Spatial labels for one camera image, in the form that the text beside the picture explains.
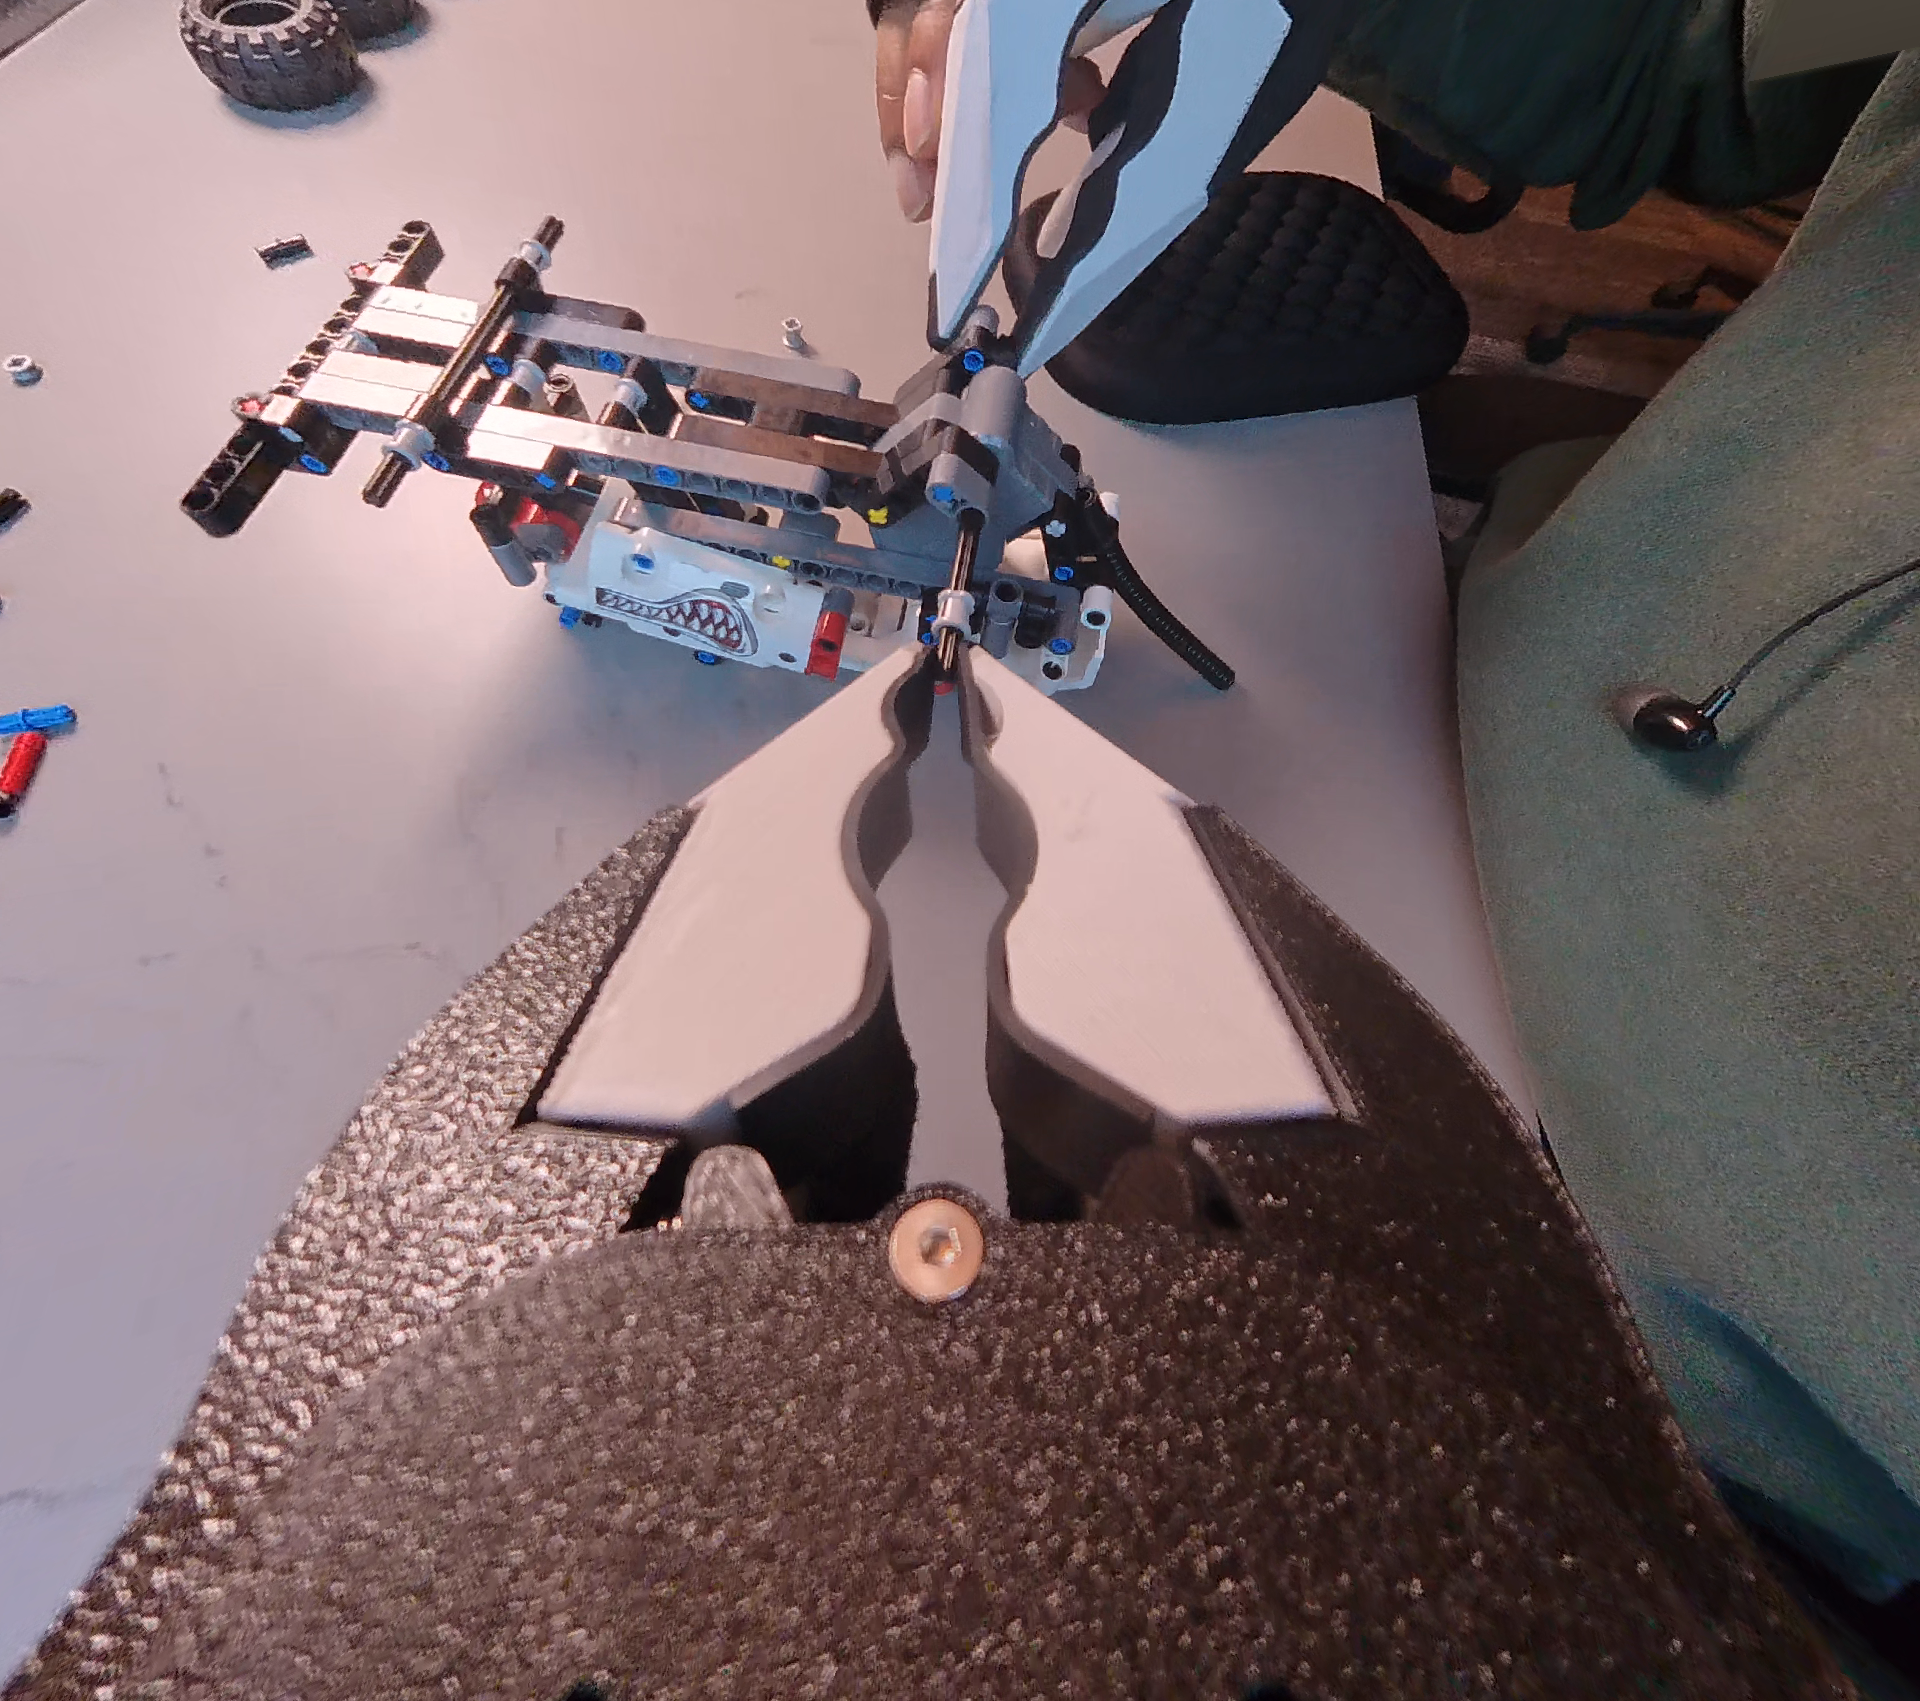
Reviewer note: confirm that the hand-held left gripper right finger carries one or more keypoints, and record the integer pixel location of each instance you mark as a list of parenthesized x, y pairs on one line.
[(1155, 967)]

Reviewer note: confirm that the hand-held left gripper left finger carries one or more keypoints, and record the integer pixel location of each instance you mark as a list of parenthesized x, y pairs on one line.
[(720, 967)]

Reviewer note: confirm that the toy truck chassis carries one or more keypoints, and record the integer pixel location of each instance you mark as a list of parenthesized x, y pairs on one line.
[(675, 472)]

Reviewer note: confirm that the grey desk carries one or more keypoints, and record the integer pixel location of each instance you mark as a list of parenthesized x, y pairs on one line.
[(301, 907)]

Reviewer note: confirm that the person's right hand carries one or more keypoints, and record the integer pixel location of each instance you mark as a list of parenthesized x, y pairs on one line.
[(908, 112)]

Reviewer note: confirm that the black office chair base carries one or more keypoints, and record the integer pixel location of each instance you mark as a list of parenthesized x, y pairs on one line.
[(1544, 345)]

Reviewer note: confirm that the person's torso green sweatshirt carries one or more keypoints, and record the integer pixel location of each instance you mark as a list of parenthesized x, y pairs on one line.
[(1724, 981)]

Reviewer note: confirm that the pile of small toy parts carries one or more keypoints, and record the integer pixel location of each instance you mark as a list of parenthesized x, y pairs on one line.
[(23, 763)]

